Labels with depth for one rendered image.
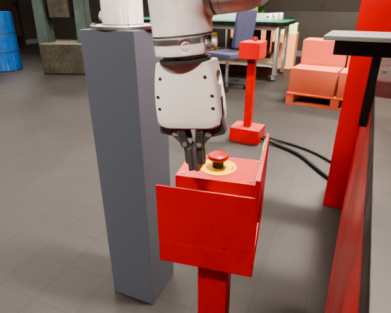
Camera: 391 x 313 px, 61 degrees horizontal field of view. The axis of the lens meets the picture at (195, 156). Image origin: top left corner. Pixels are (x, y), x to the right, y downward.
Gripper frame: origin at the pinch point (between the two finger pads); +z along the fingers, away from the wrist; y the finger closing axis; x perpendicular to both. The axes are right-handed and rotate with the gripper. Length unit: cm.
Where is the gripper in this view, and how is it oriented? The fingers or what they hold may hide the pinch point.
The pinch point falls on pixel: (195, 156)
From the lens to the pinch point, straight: 53.8
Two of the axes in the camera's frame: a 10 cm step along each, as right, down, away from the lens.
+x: -3.0, 4.0, -8.7
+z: 1.0, 9.2, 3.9
